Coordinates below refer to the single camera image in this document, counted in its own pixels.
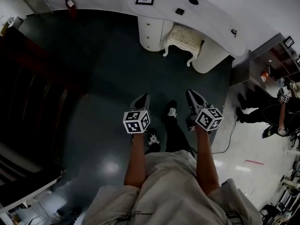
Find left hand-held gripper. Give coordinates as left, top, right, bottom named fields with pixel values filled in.
left=123, top=93, right=151, bottom=134

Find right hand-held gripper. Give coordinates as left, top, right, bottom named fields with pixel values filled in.
left=186, top=90, right=223, bottom=132

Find person's left forearm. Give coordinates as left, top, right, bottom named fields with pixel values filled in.
left=124, top=132, right=153, bottom=188

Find person's right forearm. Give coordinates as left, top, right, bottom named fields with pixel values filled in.
left=194, top=125, right=221, bottom=195

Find small white drawer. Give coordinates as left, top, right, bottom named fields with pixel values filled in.
left=138, top=30, right=164, bottom=43
left=137, top=16, right=166, bottom=32

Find dark cube shelving unit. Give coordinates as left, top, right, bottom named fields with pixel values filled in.
left=248, top=33, right=300, bottom=85

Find white curved vanity desk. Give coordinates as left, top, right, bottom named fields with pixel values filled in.
left=127, top=0, right=247, bottom=75

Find person's right black shoe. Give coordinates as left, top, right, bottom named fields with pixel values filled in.
left=167, top=99, right=178, bottom=117

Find person's black shoe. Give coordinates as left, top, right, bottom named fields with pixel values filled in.
left=147, top=127, right=160, bottom=146
left=167, top=99, right=178, bottom=117

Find person's left black shoe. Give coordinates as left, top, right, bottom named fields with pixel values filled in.
left=147, top=127, right=160, bottom=146

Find person's black trousers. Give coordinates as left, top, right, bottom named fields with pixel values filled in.
left=145, top=115, right=195, bottom=159

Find white stool cream cushion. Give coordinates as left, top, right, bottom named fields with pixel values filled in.
left=163, top=24, right=204, bottom=67

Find person's beige shirt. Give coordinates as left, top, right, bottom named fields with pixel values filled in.
left=86, top=149, right=263, bottom=225

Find red fire extinguisher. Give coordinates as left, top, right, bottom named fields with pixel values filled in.
left=65, top=0, right=78, bottom=16

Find white framed glass panel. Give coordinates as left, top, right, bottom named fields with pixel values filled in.
left=0, top=170, right=63, bottom=214

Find white box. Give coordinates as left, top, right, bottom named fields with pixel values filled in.
left=7, top=16, right=24, bottom=30

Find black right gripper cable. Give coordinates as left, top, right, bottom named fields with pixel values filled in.
left=211, top=116, right=240, bottom=154

